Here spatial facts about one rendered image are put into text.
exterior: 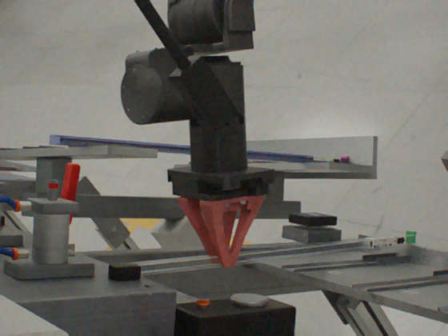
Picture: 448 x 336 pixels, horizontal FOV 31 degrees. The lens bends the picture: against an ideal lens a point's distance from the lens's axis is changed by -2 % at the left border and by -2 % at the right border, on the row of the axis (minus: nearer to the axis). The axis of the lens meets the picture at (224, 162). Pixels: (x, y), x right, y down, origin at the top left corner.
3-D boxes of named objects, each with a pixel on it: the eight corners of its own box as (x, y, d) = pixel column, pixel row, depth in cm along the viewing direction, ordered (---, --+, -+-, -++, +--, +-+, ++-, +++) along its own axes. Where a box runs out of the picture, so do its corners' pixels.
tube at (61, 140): (342, 166, 126) (342, 158, 126) (349, 166, 125) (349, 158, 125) (49, 145, 92) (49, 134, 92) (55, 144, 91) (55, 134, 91)
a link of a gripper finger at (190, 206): (221, 278, 80) (217, 182, 79) (179, 266, 85) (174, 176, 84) (274, 266, 84) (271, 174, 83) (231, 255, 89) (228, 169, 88)
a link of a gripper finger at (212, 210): (214, 276, 80) (210, 181, 79) (174, 265, 86) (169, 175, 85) (268, 264, 85) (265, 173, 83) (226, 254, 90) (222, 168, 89)
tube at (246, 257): (407, 242, 103) (407, 233, 103) (416, 243, 102) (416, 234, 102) (29, 284, 73) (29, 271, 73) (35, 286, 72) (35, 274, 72)
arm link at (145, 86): (254, -9, 80) (195, 4, 86) (162, -13, 72) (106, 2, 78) (264, 114, 81) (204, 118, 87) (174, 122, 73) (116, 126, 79)
